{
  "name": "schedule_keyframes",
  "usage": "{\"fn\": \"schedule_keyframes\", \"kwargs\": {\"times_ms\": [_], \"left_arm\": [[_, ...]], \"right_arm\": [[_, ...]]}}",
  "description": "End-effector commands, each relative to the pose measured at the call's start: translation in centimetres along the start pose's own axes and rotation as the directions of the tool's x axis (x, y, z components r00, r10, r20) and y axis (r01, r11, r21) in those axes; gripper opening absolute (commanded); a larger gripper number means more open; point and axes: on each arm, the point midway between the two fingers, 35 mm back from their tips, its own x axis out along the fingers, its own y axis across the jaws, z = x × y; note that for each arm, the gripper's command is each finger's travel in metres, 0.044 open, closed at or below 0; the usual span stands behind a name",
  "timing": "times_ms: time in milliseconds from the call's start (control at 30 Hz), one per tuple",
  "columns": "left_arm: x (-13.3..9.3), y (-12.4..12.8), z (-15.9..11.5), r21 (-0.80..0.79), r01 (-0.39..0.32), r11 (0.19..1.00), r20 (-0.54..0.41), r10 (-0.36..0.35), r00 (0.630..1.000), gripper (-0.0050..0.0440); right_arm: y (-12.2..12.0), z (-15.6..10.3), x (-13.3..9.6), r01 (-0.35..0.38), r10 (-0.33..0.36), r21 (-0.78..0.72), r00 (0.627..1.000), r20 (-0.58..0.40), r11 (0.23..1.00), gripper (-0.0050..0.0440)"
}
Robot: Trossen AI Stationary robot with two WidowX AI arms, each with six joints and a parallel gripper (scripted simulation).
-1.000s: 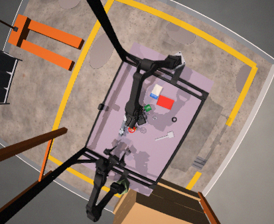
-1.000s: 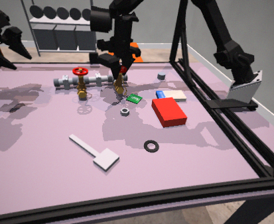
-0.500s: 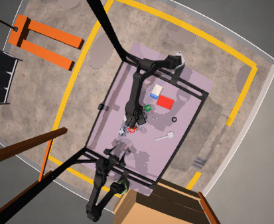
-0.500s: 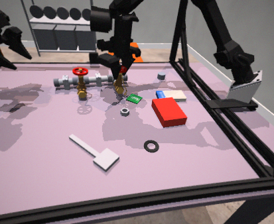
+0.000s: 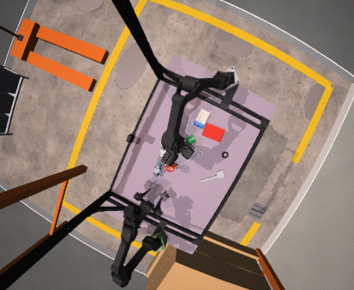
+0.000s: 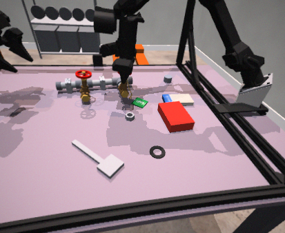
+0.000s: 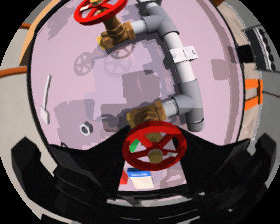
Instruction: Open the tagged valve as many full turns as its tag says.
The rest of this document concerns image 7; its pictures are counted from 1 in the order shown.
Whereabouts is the red rectangular block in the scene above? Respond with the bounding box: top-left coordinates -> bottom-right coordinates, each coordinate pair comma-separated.
120,170 -> 128,184

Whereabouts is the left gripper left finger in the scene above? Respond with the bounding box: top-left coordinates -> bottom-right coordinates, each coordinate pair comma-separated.
47,125 -> 131,201

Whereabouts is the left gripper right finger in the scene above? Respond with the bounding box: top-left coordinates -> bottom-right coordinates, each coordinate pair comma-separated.
175,125 -> 251,196

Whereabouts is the grey hex nut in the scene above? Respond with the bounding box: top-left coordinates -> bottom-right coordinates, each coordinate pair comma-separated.
79,122 -> 93,136

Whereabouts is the grey pipe with red valve handwheels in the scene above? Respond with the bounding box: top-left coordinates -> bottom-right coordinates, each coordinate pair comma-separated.
74,0 -> 205,171

